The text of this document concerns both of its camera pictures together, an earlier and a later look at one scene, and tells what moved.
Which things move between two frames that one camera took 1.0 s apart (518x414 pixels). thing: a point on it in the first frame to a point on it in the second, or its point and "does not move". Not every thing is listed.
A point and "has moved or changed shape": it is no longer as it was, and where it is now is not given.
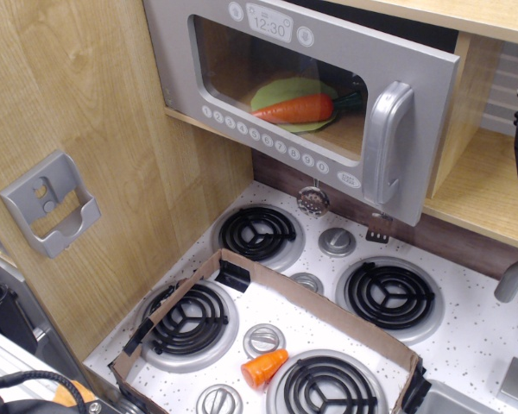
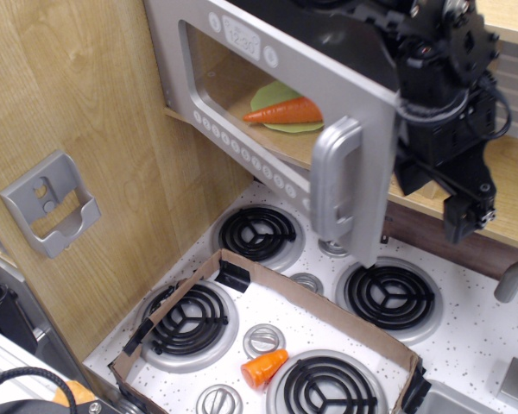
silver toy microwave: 355,106 has moved or changed shape
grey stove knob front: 221,399 does not move
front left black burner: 196,334 does not move
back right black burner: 388,297 does not move
